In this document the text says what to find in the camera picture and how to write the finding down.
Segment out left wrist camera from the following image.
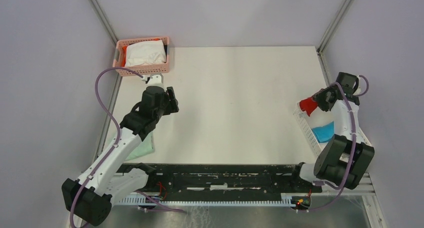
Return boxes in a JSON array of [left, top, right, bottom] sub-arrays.
[[142, 73, 165, 89]]

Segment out pink plastic basket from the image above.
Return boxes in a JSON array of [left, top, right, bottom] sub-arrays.
[[112, 36, 170, 74]]

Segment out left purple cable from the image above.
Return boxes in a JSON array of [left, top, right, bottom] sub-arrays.
[[69, 67, 186, 228]]

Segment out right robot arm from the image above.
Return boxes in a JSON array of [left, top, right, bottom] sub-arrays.
[[288, 72, 375, 192]]

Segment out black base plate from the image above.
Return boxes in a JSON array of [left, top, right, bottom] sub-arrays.
[[114, 164, 324, 203]]

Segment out white slotted cable duct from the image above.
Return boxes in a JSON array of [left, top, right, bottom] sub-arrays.
[[116, 194, 296, 208]]

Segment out aluminium frame rails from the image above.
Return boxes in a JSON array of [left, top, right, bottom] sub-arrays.
[[64, 172, 388, 228]]

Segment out mint green towel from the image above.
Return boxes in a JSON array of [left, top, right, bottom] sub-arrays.
[[105, 130, 156, 162]]

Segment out red and blue towel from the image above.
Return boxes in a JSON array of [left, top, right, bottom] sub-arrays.
[[299, 96, 319, 117]]

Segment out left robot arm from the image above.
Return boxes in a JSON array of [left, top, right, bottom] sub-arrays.
[[61, 86, 179, 228]]

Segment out white towel in basket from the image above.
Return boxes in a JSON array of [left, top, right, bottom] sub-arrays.
[[124, 40, 167, 67]]

